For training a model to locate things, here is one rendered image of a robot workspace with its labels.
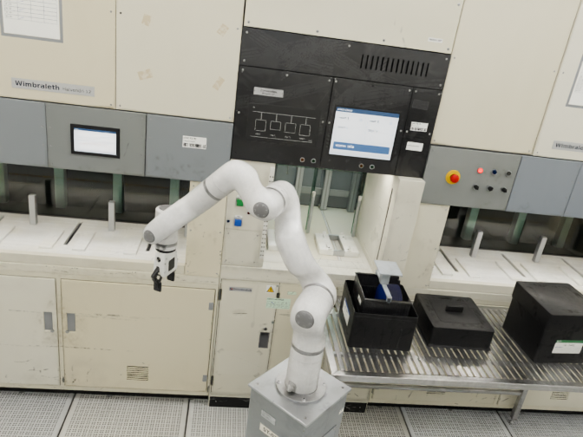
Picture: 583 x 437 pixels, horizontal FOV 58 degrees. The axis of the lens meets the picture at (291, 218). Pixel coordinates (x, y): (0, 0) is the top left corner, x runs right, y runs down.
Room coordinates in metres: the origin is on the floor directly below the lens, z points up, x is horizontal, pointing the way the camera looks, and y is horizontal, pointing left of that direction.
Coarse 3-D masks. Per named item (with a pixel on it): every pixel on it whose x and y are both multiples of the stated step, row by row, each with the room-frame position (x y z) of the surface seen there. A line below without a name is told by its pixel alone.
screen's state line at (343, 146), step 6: (336, 144) 2.27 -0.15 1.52; (342, 144) 2.27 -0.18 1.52; (348, 144) 2.28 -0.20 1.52; (354, 144) 2.28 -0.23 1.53; (360, 144) 2.29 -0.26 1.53; (354, 150) 2.28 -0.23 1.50; (360, 150) 2.29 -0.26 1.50; (366, 150) 2.29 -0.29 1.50; (372, 150) 2.29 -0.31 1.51; (378, 150) 2.30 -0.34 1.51; (384, 150) 2.30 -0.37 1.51
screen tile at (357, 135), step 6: (342, 114) 2.27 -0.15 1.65; (342, 120) 2.27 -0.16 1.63; (348, 120) 2.28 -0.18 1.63; (354, 120) 2.28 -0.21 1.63; (360, 126) 2.28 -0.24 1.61; (336, 132) 2.27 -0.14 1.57; (342, 132) 2.27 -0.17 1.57; (348, 132) 2.28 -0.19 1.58; (354, 132) 2.28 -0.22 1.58; (360, 132) 2.28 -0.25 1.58; (336, 138) 2.27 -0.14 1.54; (342, 138) 2.27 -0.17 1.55; (348, 138) 2.28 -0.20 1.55; (354, 138) 2.28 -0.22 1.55; (360, 138) 2.28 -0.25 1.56
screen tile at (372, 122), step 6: (372, 120) 2.29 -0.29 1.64; (378, 120) 2.29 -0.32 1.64; (384, 120) 2.30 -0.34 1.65; (390, 120) 2.30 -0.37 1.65; (372, 126) 2.29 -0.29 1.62; (378, 126) 2.29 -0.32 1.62; (384, 126) 2.30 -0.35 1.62; (390, 126) 2.30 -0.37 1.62; (366, 132) 2.29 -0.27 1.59; (390, 132) 2.30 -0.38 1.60; (366, 138) 2.29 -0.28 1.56; (372, 138) 2.29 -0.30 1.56; (378, 138) 2.30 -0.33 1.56; (384, 138) 2.30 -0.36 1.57; (390, 138) 2.30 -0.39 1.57
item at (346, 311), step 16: (400, 288) 2.15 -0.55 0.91; (352, 304) 1.91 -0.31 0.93; (352, 320) 1.86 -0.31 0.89; (368, 320) 1.86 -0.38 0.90; (384, 320) 1.87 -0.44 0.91; (400, 320) 1.87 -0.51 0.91; (416, 320) 1.88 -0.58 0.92; (352, 336) 1.86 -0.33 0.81; (368, 336) 1.86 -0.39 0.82; (384, 336) 1.87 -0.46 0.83; (400, 336) 1.88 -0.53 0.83
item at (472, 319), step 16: (416, 304) 2.17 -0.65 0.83; (432, 304) 2.13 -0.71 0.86; (448, 304) 2.10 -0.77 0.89; (464, 304) 2.18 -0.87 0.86; (432, 320) 2.00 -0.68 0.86; (448, 320) 2.02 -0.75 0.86; (464, 320) 2.04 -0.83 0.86; (480, 320) 2.06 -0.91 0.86; (432, 336) 1.95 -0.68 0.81; (448, 336) 1.95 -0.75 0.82; (464, 336) 1.96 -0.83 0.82; (480, 336) 1.97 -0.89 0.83
